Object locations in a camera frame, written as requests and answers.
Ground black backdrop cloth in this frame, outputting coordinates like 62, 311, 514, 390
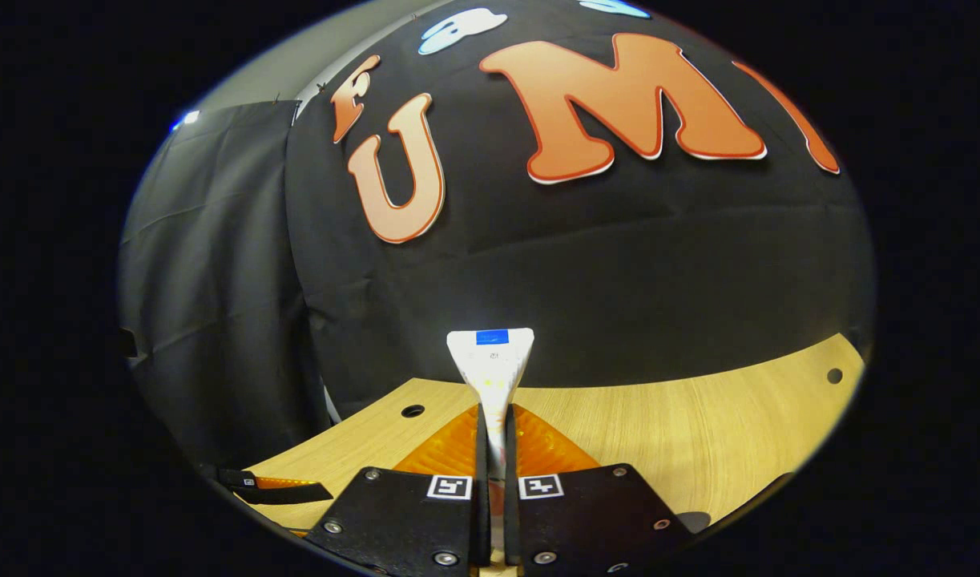
117, 0, 877, 474

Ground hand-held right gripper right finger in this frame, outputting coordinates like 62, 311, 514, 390
503, 403, 695, 573

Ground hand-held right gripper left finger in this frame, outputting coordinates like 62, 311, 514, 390
304, 403, 491, 570

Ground white toothpaste tube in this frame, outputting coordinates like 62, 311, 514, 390
446, 328, 536, 482

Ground wooden desktop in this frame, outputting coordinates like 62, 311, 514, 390
237, 333, 867, 534

